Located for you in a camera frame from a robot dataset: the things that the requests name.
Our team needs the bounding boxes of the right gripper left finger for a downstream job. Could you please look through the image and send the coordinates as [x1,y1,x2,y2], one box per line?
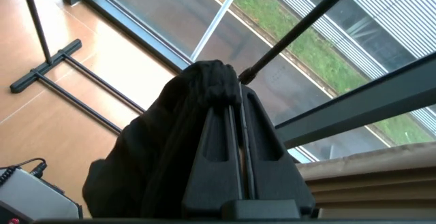
[181,105,245,219]

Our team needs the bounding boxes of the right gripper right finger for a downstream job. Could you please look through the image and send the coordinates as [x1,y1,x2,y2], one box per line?
[238,84,316,217]

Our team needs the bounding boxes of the black shorts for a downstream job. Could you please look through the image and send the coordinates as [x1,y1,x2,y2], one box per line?
[81,59,243,219]

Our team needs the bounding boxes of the black clothes rack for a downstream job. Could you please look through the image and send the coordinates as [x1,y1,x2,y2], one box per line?
[9,0,364,135]

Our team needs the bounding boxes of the beige curtain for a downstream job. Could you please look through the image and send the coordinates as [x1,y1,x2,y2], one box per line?
[295,141,436,220]

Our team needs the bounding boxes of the window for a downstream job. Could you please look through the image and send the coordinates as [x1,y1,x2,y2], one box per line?
[59,0,436,164]

